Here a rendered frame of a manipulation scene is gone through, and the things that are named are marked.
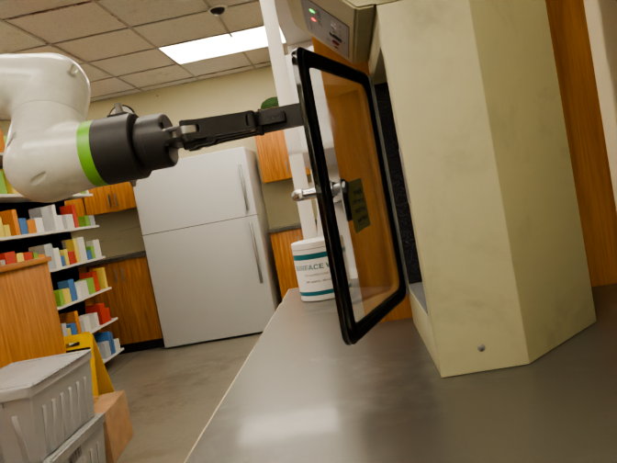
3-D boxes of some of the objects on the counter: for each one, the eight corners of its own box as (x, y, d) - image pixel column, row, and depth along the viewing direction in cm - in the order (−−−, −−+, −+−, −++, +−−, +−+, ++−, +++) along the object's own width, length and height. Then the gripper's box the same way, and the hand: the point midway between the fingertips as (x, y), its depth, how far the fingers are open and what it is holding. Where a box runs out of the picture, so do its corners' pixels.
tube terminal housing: (554, 299, 105) (481, -142, 101) (645, 346, 73) (544, -300, 69) (413, 322, 107) (337, -110, 103) (442, 378, 75) (332, -248, 71)
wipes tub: (351, 287, 160) (341, 232, 159) (351, 296, 147) (340, 236, 146) (303, 296, 161) (293, 241, 160) (298, 304, 148) (287, 245, 147)
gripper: (120, 111, 76) (303, 74, 74) (153, 123, 89) (310, 93, 87) (131, 169, 76) (314, 134, 75) (163, 173, 89) (319, 143, 88)
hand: (286, 117), depth 81 cm, fingers closed
